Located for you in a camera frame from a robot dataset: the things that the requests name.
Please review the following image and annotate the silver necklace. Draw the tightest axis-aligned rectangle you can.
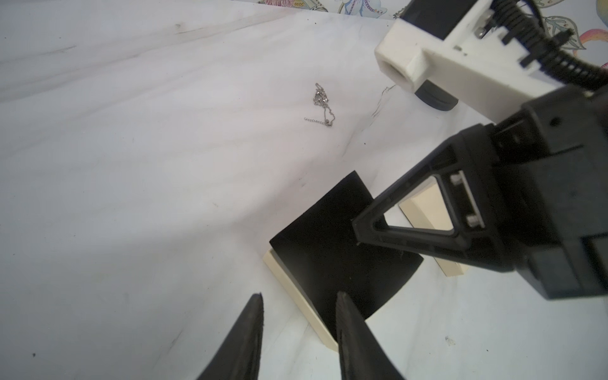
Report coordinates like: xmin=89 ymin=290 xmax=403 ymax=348
xmin=303 ymin=82 xmax=337 ymax=128

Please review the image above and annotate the black foam insert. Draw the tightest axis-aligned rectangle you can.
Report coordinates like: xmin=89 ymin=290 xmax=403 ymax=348
xmin=270 ymin=172 xmax=423 ymax=339

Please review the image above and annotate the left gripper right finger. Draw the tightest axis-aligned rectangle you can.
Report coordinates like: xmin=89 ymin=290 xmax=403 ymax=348
xmin=336 ymin=291 xmax=404 ymax=380

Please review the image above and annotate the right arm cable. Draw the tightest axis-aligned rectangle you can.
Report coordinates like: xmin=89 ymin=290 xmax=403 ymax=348
xmin=488 ymin=0 xmax=608 ymax=91

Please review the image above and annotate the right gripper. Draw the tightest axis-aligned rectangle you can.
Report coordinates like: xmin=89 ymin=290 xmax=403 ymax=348
xmin=352 ymin=86 xmax=607 ymax=299

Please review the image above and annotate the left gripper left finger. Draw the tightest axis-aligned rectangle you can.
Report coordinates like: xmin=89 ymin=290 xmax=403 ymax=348
xmin=198 ymin=294 xmax=264 ymax=380

